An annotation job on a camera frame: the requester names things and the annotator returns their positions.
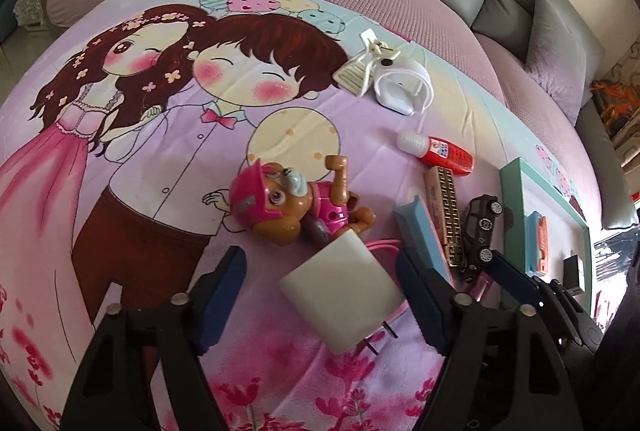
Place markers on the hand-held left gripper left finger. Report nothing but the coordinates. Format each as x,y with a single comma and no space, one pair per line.
220,306

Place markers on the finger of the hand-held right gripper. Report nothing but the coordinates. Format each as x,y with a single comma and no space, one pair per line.
510,273

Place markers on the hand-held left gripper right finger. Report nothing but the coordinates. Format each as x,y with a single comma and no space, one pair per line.
420,296

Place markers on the black toy car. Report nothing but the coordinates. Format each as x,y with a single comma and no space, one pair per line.
480,226

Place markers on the pink toy watch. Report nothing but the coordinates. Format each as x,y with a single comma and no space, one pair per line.
382,245

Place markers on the blue eraser block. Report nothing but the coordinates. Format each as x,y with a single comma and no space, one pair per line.
420,226

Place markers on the white charger plug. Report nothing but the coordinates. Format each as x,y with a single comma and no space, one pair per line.
340,291

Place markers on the teal cardboard box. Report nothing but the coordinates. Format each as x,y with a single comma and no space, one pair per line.
520,191

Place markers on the pink toy dog figure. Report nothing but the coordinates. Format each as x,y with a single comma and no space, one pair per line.
280,201

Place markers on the orange toy phone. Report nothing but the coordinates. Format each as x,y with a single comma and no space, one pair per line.
539,246

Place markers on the black charger plug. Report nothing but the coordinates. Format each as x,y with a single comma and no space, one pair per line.
571,272

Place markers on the harmonica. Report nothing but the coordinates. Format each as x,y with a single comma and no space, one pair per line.
445,216

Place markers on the red glue bottle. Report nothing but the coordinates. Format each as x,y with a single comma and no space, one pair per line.
445,153

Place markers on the printed cartoon blanket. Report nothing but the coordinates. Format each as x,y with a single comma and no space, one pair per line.
150,161

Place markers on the orange bag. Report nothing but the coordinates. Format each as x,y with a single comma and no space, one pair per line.
615,106

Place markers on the purple grey pillow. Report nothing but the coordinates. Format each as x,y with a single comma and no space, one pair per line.
560,51

